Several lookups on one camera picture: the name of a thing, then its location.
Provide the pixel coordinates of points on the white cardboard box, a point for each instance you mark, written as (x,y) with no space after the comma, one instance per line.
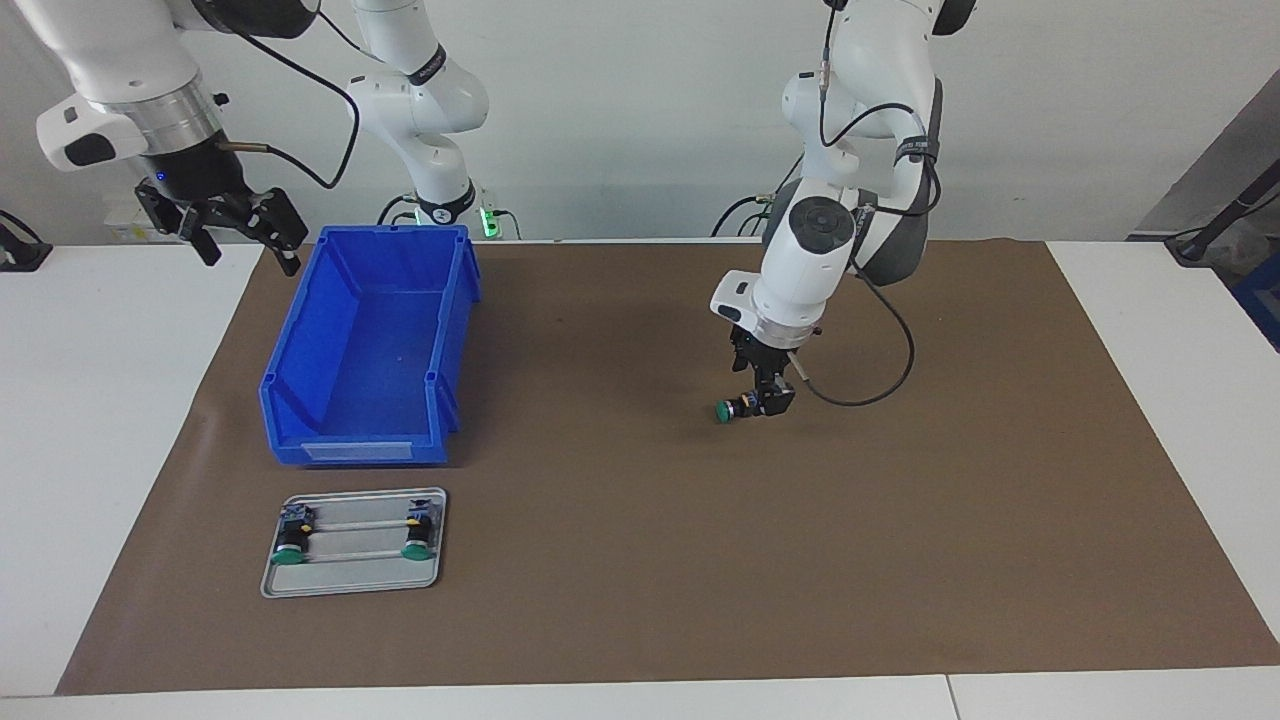
(122,225)

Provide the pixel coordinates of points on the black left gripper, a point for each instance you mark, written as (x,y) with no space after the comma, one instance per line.
(765,352)

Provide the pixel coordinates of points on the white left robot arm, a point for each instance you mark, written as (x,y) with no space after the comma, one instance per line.
(810,260)

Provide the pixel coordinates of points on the green lit base connector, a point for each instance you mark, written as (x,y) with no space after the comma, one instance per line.
(770,218)
(495,220)

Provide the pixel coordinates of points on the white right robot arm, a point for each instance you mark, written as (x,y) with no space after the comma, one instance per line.
(120,50)

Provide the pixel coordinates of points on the black stand pole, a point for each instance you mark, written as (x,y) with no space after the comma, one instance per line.
(1240,210)

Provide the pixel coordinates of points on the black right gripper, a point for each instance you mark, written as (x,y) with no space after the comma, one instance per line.
(195,175)

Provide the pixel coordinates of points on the green push button switch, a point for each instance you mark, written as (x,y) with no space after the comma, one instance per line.
(722,411)
(290,545)
(418,540)

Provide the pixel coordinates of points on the brown table mat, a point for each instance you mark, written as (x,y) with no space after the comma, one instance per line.
(700,560)

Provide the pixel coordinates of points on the blue crate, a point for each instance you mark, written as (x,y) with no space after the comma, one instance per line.
(1265,300)

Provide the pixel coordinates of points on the blue plastic storage bin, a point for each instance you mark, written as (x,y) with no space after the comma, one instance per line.
(390,360)

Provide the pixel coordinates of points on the grey metal tray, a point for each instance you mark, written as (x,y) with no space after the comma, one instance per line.
(350,580)

